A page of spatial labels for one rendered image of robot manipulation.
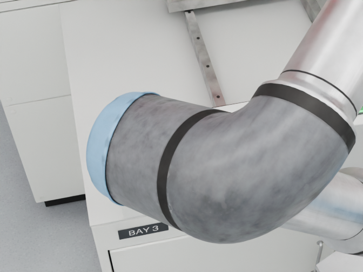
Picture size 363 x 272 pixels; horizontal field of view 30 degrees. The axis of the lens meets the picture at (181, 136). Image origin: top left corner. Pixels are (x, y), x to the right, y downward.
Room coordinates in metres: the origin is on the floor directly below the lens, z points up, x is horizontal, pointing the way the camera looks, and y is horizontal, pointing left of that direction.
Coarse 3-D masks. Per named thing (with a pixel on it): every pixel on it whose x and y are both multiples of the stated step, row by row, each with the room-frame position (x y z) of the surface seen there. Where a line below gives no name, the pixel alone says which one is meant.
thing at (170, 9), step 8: (168, 0) 1.18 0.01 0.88; (184, 0) 1.17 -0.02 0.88; (192, 0) 1.18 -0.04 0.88; (200, 0) 1.18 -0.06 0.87; (208, 0) 1.18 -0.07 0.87; (216, 0) 1.18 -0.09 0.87; (224, 0) 1.19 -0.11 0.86; (232, 0) 1.19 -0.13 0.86; (240, 0) 1.19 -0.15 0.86; (168, 8) 1.17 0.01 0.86; (176, 8) 1.17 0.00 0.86; (184, 8) 1.17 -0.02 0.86; (192, 8) 1.18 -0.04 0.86
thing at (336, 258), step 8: (328, 256) 0.56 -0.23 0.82; (336, 256) 0.56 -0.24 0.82; (344, 256) 0.56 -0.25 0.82; (352, 256) 0.56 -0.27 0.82; (360, 256) 0.56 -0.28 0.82; (320, 264) 0.55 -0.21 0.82; (328, 264) 0.55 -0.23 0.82; (336, 264) 0.55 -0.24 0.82; (344, 264) 0.55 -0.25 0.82; (352, 264) 0.54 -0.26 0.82; (360, 264) 0.54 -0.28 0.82
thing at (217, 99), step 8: (184, 16) 1.17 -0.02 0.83; (192, 16) 1.15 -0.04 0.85; (192, 24) 1.13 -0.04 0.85; (192, 32) 1.10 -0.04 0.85; (200, 32) 1.10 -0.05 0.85; (192, 40) 1.09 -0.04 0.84; (200, 40) 1.07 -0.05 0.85; (200, 48) 1.05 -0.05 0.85; (200, 56) 1.03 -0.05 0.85; (208, 56) 1.02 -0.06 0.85; (200, 64) 1.01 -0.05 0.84; (208, 64) 1.00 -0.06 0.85; (208, 72) 0.98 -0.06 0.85; (208, 80) 0.95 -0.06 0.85; (216, 80) 0.95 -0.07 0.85; (208, 88) 0.95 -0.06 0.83; (216, 88) 0.93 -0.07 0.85; (216, 96) 0.91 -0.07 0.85; (216, 104) 0.89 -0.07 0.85; (224, 104) 0.89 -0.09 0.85
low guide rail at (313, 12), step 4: (300, 0) 1.22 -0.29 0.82; (304, 0) 1.20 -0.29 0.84; (308, 0) 1.19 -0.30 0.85; (312, 0) 1.19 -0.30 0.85; (304, 4) 1.20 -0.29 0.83; (308, 4) 1.17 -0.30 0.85; (312, 4) 1.17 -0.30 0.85; (316, 4) 1.17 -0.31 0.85; (308, 8) 1.17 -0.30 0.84; (312, 8) 1.16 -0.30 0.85; (316, 8) 1.16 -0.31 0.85; (320, 8) 1.16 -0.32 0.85; (308, 12) 1.17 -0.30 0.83; (312, 12) 1.15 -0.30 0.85; (316, 12) 1.14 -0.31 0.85; (312, 16) 1.15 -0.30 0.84; (316, 16) 1.13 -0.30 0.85; (312, 20) 1.14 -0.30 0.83
